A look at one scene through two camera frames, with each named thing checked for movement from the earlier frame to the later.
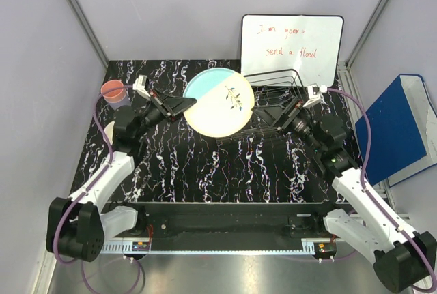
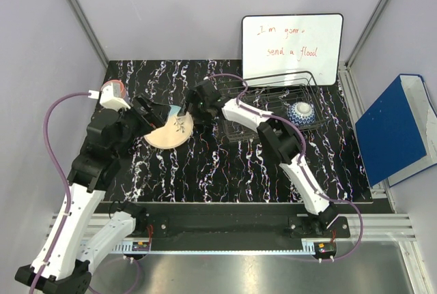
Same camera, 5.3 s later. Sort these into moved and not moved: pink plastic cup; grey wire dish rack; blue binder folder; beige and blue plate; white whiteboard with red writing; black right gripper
Moved: black right gripper; beige and blue plate
Not moved: blue binder folder; white whiteboard with red writing; pink plastic cup; grey wire dish rack
